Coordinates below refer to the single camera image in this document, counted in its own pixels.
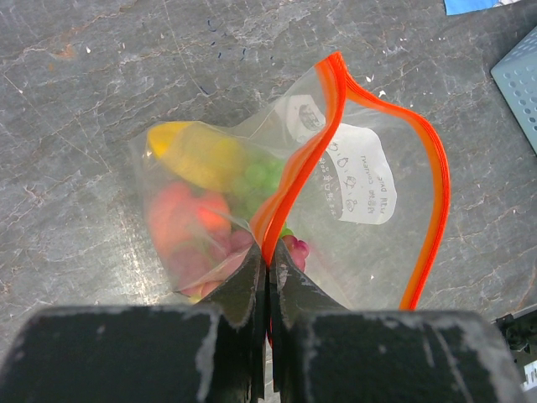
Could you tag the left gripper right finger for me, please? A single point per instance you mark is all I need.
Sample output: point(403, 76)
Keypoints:
point(323, 352)

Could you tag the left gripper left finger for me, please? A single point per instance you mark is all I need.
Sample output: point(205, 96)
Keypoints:
point(213, 351)

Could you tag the orange peach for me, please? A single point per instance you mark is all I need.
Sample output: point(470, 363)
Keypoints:
point(176, 215)

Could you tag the clear zip bag orange zipper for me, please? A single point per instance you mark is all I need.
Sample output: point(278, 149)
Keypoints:
point(364, 197)

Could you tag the green grapes bunch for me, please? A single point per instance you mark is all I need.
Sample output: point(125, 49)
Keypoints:
point(257, 182)

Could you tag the yellow starfruit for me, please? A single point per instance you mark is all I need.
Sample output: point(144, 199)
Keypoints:
point(199, 153)

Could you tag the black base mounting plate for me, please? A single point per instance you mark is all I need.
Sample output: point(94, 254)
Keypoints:
point(519, 329)

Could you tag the light blue plastic basket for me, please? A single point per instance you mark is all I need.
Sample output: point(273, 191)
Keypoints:
point(516, 77)

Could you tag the blue patterned cloth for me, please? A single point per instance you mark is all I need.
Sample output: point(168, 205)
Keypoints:
point(458, 7)

